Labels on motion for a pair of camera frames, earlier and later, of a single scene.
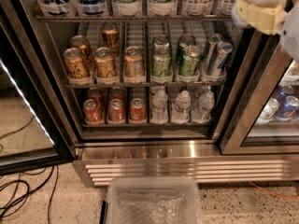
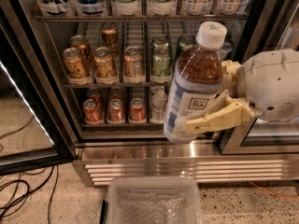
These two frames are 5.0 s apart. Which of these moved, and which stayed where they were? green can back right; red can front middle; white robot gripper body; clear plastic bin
Moved: white robot gripper body
Stayed: green can back right; red can front middle; clear plastic bin
